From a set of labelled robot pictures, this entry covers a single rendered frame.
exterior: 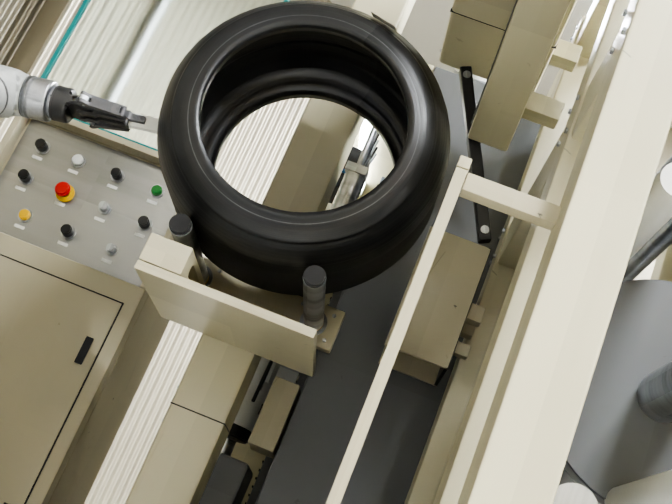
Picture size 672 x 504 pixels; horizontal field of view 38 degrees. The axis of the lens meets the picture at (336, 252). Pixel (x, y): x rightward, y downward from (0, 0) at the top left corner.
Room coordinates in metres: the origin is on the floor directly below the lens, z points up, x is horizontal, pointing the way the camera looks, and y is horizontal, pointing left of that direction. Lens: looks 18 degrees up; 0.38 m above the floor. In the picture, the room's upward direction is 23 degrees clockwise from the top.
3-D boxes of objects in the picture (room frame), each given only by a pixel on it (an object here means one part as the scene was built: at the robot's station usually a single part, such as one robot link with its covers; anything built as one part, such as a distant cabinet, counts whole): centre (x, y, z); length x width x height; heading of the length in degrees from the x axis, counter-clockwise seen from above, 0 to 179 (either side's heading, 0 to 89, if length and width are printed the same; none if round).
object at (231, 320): (1.95, 0.14, 0.80); 0.37 x 0.36 x 0.02; 84
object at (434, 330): (2.13, -0.26, 1.05); 0.20 x 0.15 x 0.30; 174
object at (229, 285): (2.13, 0.12, 0.90); 0.40 x 0.03 x 0.10; 84
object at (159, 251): (1.96, 0.28, 0.83); 0.36 x 0.09 x 0.06; 174
